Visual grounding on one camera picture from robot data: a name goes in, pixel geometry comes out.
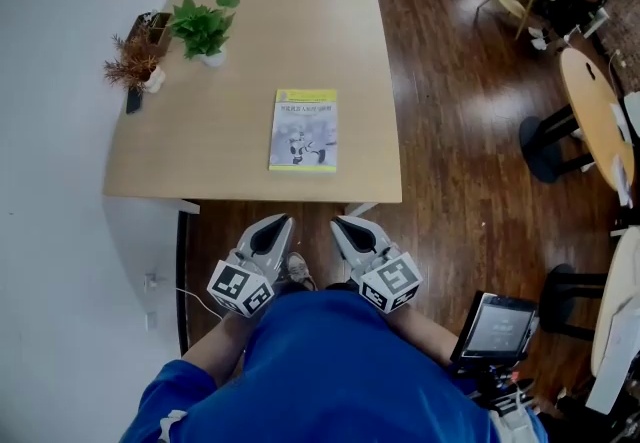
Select oval wooden table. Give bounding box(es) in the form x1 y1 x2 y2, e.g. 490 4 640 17
558 46 636 192

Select light wooden table white legs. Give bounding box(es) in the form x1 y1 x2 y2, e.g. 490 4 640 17
102 0 404 217

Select green potted plant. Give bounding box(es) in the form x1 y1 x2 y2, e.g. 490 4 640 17
168 0 241 68

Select pale wooden table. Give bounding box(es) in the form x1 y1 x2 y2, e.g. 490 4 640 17
589 225 640 377

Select white fabric pouch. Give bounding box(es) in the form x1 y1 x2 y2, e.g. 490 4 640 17
489 403 539 443

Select person's right forearm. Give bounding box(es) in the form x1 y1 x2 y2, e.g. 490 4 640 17
384 303 459 367

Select brown patterned rug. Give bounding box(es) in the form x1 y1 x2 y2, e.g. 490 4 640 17
599 0 640 92

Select person's left shoe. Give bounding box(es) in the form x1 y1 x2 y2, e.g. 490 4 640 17
284 251 319 293

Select black phone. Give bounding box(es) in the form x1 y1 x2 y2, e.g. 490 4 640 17
125 86 145 115

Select brown wooden organizer box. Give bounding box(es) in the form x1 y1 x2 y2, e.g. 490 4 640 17
124 10 174 57

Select yellow and grey book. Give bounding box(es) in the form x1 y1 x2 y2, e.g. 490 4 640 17
268 88 339 174

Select person's left forearm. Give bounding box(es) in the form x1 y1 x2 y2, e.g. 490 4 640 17
180 308 261 387

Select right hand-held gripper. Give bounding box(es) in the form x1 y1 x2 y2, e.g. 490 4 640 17
329 214 424 316

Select white box device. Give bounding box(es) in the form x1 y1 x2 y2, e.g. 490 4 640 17
584 300 640 415

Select white cable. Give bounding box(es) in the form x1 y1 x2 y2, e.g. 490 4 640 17
174 286 224 321

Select brown dried potted plant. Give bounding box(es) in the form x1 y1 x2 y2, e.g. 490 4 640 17
103 28 169 95

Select white shoulder strap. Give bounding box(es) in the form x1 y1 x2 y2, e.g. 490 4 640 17
158 409 189 443

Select person's blue shirt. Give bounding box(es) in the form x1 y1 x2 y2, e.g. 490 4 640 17
119 290 549 443

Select black monitor mount rig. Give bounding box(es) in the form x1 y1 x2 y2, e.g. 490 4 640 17
449 360 541 415

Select black table pedestal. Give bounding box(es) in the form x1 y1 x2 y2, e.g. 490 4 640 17
538 263 609 342
518 103 596 185

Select black framed monitor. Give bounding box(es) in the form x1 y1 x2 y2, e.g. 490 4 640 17
449 291 540 367

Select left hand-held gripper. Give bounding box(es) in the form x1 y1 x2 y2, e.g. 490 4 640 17
206 213 296 320

